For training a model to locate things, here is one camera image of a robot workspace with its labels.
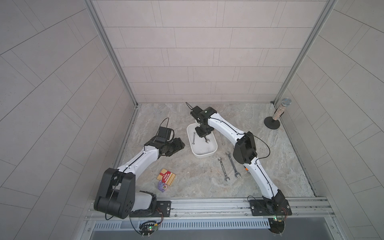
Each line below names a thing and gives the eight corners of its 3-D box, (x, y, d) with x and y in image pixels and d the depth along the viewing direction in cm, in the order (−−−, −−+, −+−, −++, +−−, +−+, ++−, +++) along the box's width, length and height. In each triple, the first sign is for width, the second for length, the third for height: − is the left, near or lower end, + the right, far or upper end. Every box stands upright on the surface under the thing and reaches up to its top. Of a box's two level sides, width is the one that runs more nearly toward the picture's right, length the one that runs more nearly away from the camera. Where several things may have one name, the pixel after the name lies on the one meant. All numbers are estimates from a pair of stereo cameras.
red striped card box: (156, 179, 82) (155, 178, 80) (162, 169, 86) (161, 168, 84) (171, 186, 80) (170, 185, 78) (176, 175, 83) (176, 174, 82)
